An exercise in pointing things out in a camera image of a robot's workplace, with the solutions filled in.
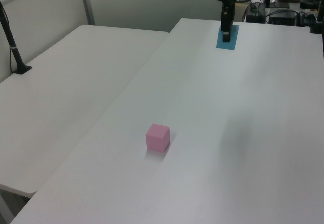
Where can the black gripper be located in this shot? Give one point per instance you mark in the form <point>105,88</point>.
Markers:
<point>227,16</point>

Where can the blue foam cube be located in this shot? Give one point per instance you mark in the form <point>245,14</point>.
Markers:
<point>234,35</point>

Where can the pink foam cube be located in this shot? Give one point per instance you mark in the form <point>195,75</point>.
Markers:
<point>157,137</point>

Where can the black electronics box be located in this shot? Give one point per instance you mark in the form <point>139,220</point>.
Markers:
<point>282,18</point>

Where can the white side table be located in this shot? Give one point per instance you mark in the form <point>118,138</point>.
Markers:
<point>63,94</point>

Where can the black clamp mount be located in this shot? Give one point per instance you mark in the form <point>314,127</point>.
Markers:
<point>317,18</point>

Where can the black camera pole with base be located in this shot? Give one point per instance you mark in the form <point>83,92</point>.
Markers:
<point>11,46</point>

